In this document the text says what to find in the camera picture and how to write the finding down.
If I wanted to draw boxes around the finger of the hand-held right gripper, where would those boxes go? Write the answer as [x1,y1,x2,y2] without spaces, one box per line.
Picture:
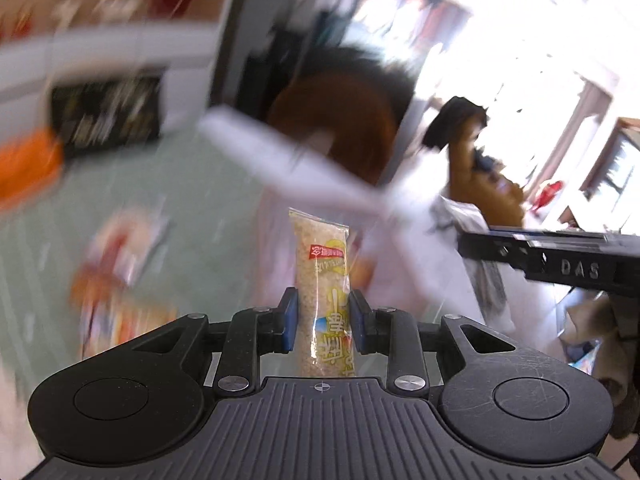
[457,227,530,277]

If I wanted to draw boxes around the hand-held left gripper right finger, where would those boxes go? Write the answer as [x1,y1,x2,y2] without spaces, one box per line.
[348,290,518,396]

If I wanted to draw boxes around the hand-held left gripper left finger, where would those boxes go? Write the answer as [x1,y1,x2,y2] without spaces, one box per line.
[132,286,301,395]

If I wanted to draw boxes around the rice cracker stick packet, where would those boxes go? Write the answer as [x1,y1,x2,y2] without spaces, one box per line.
[289,207,357,378]

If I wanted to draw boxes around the brown massage chair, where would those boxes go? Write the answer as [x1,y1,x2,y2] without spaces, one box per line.
[440,110,531,228]

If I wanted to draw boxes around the white paper table mat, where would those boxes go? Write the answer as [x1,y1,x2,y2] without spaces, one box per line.
[380,155,571,361]

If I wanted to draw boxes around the red object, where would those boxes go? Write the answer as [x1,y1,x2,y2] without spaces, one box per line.
[532,180,563,211]

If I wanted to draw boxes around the dark blue garment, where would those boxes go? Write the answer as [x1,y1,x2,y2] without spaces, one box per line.
[470,150,501,176]

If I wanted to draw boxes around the dark jacket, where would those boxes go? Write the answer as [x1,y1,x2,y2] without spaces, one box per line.
[422,97,488,151]

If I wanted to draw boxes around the red snack packet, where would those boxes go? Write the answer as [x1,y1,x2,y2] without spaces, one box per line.
[70,260,178,356]

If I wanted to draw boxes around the black snack bag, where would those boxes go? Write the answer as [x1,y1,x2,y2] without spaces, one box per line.
[49,72,166,158]

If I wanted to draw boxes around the orange packet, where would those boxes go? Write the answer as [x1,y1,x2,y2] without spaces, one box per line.
[0,127,66,211]

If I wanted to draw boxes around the white sideboard cabinet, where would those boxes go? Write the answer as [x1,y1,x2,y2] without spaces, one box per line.
[0,20,236,136]

